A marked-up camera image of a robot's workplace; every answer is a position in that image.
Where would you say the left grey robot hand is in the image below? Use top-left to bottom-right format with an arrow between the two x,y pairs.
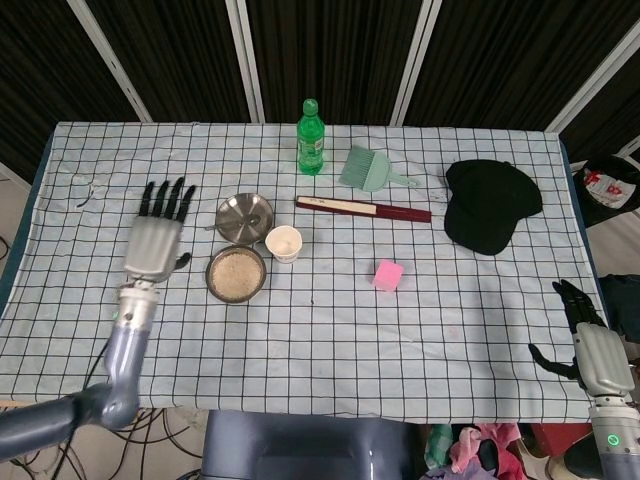
122,176 -> 198,289

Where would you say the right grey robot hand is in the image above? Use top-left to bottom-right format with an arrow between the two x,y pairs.
528,278 -> 636,396

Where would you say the metal bowl holding rice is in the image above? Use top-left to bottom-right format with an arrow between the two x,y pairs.
205,244 -> 267,304

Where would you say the white paper cup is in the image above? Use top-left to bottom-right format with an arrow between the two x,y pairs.
264,226 -> 304,265

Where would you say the green hand brush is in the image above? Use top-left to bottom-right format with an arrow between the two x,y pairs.
339,145 -> 422,193

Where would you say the dark fabric bundle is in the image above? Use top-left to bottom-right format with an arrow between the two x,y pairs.
597,273 -> 640,346

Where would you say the empty metal dish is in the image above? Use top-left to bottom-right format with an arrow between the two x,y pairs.
215,193 -> 276,247

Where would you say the pile of pink clothes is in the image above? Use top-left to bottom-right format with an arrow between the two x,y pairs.
424,422 -> 532,480

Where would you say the black bag with red print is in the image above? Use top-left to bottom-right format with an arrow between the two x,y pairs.
569,154 -> 640,229

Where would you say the green plastic bottle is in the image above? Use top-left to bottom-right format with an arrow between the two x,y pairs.
296,98 -> 326,177

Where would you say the black baseball cap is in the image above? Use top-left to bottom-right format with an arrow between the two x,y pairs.
444,159 -> 544,258

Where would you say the checkered light blue tablecloth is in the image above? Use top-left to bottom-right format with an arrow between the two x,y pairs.
0,121 -> 624,425

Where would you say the pink foam cube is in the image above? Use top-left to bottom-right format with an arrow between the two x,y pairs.
370,259 -> 405,293

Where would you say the folded dark red fan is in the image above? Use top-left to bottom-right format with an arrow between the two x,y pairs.
294,195 -> 433,225

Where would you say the blue-grey robot torso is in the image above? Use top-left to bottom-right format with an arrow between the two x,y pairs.
201,409 -> 416,480

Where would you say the white partition frame post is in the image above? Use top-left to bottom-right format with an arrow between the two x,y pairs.
64,0 -> 153,123
546,22 -> 640,134
388,0 -> 444,126
224,0 -> 266,123

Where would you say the tangle of floor cables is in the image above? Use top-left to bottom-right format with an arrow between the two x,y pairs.
0,404 -> 206,480

